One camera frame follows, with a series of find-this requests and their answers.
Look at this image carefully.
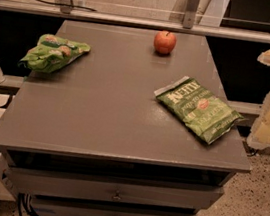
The red apple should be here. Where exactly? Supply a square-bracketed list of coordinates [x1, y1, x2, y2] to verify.
[153, 30, 177, 55]

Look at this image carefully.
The green Kettle chips bag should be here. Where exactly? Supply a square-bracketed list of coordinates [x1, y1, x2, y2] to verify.
[154, 76, 244, 144]

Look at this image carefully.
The green rice chip bag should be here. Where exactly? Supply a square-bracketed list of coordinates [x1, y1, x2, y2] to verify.
[18, 34, 91, 73]

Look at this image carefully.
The grey drawer cabinet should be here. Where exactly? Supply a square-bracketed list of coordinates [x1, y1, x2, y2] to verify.
[0, 20, 250, 216]

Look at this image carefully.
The top drawer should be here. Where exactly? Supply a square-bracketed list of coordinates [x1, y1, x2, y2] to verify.
[6, 167, 224, 210]

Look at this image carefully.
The grey metal rail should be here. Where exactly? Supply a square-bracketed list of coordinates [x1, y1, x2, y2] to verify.
[0, 0, 270, 44]

